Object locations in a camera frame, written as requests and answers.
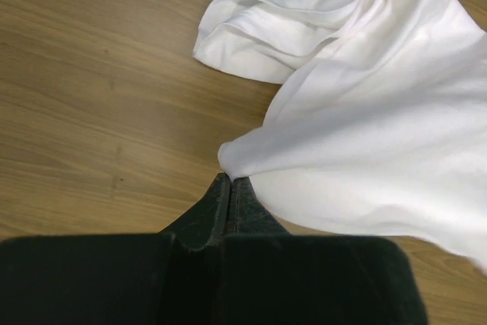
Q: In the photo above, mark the white t shirt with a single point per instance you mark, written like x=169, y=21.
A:
x=379, y=124

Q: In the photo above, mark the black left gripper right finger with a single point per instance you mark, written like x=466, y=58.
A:
x=246, y=215

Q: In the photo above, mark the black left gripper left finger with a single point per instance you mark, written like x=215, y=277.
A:
x=204, y=223

